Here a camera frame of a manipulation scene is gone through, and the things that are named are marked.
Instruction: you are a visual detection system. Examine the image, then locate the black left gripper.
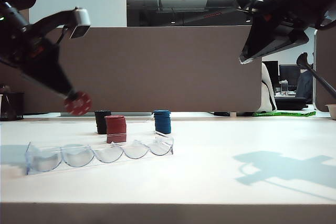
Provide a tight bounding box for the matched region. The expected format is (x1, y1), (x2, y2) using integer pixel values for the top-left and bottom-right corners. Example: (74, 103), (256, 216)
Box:
(0, 10), (78, 100)

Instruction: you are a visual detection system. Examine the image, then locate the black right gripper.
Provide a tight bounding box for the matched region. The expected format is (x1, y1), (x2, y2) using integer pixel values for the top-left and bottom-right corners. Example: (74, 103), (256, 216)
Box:
(236, 0), (310, 64)

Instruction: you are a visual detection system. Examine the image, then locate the single red poker chip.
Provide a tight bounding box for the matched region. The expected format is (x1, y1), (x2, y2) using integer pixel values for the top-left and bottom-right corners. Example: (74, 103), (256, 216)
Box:
(64, 91), (92, 116)

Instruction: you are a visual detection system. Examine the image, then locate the clear plastic chip tray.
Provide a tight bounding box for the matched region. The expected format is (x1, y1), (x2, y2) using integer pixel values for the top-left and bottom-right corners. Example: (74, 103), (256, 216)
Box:
(25, 136), (175, 176)

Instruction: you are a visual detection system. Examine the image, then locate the black poker chip stack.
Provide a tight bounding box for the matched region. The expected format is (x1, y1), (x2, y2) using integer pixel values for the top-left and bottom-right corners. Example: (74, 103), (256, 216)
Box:
(94, 110), (112, 135)

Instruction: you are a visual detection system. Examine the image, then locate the red poker chip stack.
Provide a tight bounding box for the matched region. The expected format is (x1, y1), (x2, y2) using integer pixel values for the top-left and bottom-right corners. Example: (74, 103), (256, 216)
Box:
(104, 115), (127, 144)

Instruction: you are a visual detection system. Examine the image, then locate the blue poker chip stack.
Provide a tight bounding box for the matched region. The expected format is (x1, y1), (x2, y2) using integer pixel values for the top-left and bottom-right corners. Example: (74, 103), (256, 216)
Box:
(153, 109), (172, 135)

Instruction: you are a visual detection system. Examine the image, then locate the black computer monitor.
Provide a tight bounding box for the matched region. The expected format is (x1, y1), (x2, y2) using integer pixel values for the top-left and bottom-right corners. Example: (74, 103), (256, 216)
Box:
(262, 60), (279, 79)
(279, 64), (301, 83)

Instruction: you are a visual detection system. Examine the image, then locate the dark blue office chair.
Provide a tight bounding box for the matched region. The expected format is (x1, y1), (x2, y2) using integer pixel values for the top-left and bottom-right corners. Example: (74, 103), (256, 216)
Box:
(296, 70), (314, 99)

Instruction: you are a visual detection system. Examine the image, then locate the black slanted rod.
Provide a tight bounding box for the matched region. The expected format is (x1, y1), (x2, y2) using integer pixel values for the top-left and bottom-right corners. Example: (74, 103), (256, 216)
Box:
(296, 52), (336, 95)

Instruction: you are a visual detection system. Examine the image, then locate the narrow brown partition panel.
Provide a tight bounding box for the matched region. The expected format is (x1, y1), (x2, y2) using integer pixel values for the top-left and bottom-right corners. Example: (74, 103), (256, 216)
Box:
(314, 28), (336, 112)

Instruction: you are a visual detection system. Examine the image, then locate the white chair with black stripe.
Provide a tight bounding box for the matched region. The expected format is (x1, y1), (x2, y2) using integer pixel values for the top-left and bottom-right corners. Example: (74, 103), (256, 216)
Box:
(258, 63), (278, 113)

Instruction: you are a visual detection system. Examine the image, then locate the green tape strip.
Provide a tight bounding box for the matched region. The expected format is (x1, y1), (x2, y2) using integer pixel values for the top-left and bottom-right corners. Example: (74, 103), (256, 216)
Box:
(253, 110), (317, 118)

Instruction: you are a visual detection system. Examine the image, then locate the short tan paper cup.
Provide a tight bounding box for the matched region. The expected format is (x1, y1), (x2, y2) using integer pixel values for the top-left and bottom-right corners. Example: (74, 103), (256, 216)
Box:
(324, 104), (336, 120)

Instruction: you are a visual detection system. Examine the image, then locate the wide brown partition panel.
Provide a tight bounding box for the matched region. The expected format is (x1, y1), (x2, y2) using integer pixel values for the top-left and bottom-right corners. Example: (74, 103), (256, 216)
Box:
(15, 26), (263, 113)

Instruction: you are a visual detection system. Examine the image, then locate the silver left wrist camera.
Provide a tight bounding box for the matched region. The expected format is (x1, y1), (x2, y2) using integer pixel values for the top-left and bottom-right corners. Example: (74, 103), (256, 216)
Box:
(68, 7), (91, 39)

